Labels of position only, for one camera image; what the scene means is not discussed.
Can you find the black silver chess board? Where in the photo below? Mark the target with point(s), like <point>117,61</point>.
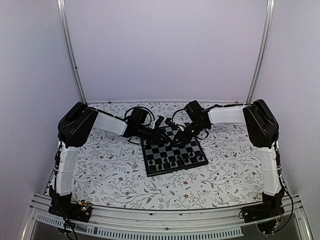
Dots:
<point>152,152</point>

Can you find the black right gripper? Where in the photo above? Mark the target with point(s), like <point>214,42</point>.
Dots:
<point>182,139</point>

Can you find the right aluminium frame post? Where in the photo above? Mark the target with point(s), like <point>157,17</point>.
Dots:
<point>262,49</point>

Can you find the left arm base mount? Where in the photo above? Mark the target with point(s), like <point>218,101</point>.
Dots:
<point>71,210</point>

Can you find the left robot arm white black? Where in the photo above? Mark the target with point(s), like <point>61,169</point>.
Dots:
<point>75,127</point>

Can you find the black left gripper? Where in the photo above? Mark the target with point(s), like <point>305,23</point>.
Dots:
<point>157,136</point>

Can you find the front aluminium rail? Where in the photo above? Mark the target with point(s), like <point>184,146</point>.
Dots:
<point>224,223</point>

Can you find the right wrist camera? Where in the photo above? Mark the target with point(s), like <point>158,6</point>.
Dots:
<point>168,121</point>

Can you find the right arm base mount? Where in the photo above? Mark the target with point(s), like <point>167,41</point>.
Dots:
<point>259,212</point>

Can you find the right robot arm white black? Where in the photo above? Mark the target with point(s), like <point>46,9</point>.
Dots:
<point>263,133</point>

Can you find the black chess queen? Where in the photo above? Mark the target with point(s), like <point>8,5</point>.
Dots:
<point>179,159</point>

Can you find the left aluminium frame post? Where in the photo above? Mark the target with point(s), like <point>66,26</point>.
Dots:
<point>62,12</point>

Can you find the aluminium frame post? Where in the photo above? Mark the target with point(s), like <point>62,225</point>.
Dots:
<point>62,12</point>
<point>262,49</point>

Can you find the floral patterned table mat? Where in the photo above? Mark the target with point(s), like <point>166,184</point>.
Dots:
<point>263,130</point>

